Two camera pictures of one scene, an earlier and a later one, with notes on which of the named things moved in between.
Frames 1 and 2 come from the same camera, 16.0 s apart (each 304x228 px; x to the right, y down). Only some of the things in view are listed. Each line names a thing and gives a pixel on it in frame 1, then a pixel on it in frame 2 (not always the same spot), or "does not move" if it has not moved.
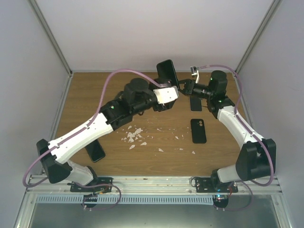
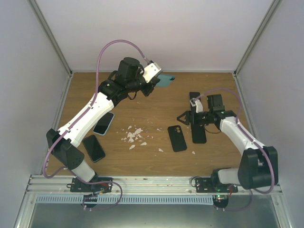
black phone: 95,151 does not move
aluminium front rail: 147,185 does not move
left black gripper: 166,106 -> 147,91
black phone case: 198,130 does not move
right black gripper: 188,87 -> 191,114
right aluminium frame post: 274,4 does not move
